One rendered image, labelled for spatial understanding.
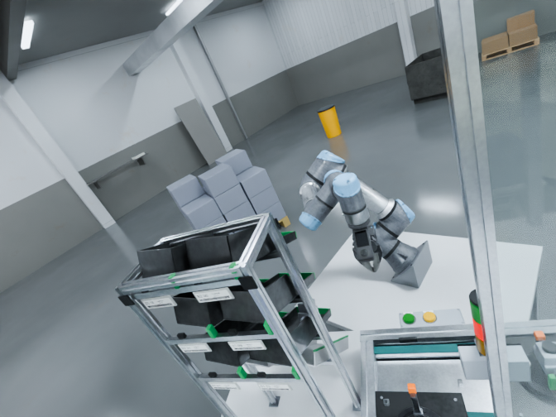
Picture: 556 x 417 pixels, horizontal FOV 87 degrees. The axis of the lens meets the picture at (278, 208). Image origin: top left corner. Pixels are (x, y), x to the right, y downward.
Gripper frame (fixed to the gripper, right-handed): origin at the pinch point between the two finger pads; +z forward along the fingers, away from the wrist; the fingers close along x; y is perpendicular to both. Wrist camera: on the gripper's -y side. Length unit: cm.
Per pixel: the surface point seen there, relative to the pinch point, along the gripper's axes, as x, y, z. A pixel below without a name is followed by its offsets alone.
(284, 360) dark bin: 21.4, -37.4, -8.6
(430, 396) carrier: -8.8, -26.6, 26.1
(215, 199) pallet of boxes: 188, 202, 37
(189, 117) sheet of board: 541, 789, -36
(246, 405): 59, -26, 37
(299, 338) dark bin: 18.4, -31.5, -8.7
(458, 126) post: -23, -36, -55
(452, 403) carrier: -13.9, -28.3, 26.1
